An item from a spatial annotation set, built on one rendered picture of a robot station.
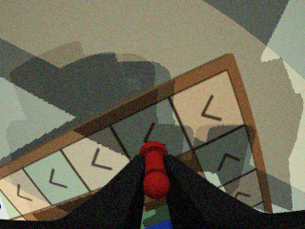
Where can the red pawn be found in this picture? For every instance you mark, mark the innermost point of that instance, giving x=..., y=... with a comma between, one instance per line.
x=156, y=182

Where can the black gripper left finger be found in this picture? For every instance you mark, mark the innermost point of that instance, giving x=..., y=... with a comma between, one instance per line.
x=118, y=205

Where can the blue die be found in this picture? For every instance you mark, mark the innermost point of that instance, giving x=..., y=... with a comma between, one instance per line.
x=161, y=225

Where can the brown wooden board border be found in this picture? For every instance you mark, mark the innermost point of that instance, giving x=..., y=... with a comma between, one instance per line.
x=136, y=103

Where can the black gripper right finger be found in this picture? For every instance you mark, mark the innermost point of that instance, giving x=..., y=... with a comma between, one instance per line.
x=195, y=203

